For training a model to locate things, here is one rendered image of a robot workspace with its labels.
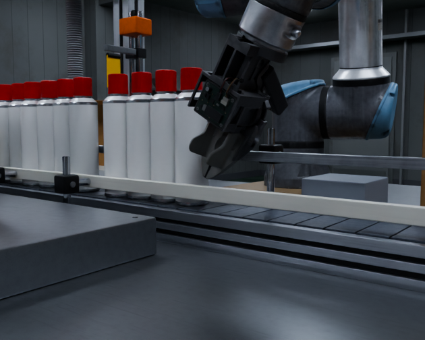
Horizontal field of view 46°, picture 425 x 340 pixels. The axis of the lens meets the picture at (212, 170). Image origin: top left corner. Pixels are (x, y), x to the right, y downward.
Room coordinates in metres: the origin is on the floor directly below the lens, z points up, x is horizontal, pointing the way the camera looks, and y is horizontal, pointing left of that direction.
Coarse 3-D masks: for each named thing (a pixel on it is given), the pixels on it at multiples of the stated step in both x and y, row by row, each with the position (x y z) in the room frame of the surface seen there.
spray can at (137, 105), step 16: (144, 80) 0.80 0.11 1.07; (144, 96) 0.80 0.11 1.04; (128, 112) 0.80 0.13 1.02; (144, 112) 0.79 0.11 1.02; (128, 128) 0.80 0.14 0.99; (144, 128) 0.79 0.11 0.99; (128, 144) 0.80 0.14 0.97; (144, 144) 0.79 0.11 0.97; (128, 160) 0.80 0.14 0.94; (144, 160) 0.79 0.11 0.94; (128, 176) 0.80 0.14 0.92; (144, 176) 0.79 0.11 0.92; (128, 192) 0.81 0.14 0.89
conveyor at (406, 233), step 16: (80, 192) 0.88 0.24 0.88; (96, 192) 0.88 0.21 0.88; (176, 208) 0.72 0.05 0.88; (192, 208) 0.71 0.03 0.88; (208, 208) 0.71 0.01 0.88; (224, 208) 0.71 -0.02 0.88; (240, 208) 0.71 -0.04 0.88; (256, 208) 0.71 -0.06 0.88; (288, 224) 0.60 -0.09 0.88; (304, 224) 0.60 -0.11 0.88; (320, 224) 0.60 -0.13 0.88; (336, 224) 0.60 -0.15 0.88; (352, 224) 0.60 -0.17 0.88; (368, 224) 0.60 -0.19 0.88; (384, 224) 0.60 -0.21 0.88; (400, 224) 0.60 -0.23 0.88; (400, 240) 0.52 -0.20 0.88; (416, 240) 0.51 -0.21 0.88
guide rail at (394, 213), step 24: (144, 192) 0.76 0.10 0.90; (168, 192) 0.73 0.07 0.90; (192, 192) 0.70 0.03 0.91; (216, 192) 0.67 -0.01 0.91; (240, 192) 0.65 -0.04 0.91; (264, 192) 0.63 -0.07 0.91; (336, 216) 0.57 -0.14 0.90; (360, 216) 0.55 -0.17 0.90; (384, 216) 0.53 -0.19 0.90; (408, 216) 0.52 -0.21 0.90
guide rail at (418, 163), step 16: (240, 160) 0.73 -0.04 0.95; (256, 160) 0.72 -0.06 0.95; (272, 160) 0.70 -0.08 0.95; (288, 160) 0.68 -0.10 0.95; (304, 160) 0.67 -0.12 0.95; (320, 160) 0.65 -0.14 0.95; (336, 160) 0.64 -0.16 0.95; (352, 160) 0.63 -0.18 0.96; (368, 160) 0.62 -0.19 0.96; (384, 160) 0.60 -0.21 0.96; (400, 160) 0.59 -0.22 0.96; (416, 160) 0.58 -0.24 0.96
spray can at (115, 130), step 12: (108, 84) 0.84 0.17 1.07; (120, 84) 0.83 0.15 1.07; (108, 96) 0.84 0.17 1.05; (120, 96) 0.83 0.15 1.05; (108, 108) 0.82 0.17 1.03; (120, 108) 0.82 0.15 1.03; (108, 120) 0.82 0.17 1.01; (120, 120) 0.82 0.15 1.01; (108, 132) 0.82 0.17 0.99; (120, 132) 0.82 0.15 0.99; (108, 144) 0.83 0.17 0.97; (120, 144) 0.82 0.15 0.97; (108, 156) 0.83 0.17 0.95; (120, 156) 0.82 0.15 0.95; (108, 168) 0.83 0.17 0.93; (120, 168) 0.82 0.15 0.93; (108, 192) 0.83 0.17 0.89; (120, 192) 0.82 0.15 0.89
